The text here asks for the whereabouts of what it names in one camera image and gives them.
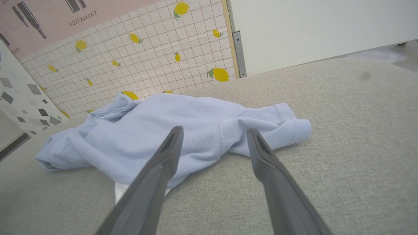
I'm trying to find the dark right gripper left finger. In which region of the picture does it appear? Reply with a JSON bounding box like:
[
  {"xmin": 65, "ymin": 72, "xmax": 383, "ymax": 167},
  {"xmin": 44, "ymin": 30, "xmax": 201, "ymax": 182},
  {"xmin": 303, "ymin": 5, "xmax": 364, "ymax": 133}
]
[{"xmin": 95, "ymin": 126, "xmax": 185, "ymax": 235}]

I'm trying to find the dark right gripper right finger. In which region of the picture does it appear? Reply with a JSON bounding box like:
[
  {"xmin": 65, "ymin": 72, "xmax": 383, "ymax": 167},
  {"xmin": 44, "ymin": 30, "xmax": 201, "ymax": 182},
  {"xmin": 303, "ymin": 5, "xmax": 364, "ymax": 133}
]
[{"xmin": 247, "ymin": 128, "xmax": 332, "ymax": 235}]

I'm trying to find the light blue polo shirt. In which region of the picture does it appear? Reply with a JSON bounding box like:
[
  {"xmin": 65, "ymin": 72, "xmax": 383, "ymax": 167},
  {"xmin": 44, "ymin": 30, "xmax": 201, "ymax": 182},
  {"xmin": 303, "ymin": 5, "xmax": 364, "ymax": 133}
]
[{"xmin": 35, "ymin": 92, "xmax": 312, "ymax": 204}]

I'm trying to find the lemon print partition panel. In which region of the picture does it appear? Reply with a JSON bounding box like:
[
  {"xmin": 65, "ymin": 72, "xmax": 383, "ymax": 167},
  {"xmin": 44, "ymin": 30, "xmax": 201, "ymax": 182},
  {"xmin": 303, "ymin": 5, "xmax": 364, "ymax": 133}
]
[{"xmin": 18, "ymin": 0, "xmax": 240, "ymax": 119}]

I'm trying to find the grey metal partition stand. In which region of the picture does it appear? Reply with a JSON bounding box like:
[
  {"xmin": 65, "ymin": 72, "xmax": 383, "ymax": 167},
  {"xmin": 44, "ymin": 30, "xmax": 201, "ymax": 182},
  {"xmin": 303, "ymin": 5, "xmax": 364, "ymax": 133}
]
[{"xmin": 226, "ymin": 0, "xmax": 248, "ymax": 79}]

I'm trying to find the white panel with grey squares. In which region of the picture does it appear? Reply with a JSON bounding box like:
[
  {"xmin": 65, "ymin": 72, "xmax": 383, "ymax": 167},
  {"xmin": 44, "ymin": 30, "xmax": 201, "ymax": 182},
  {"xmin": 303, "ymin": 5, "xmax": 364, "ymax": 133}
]
[{"xmin": 0, "ymin": 42, "xmax": 71, "ymax": 136}]

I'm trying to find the pink restaurant print panel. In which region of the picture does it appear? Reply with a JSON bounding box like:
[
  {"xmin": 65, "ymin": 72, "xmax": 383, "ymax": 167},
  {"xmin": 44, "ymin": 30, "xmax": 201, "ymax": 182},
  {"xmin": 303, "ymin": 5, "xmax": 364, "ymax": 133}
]
[{"xmin": 0, "ymin": 0, "xmax": 157, "ymax": 60}]

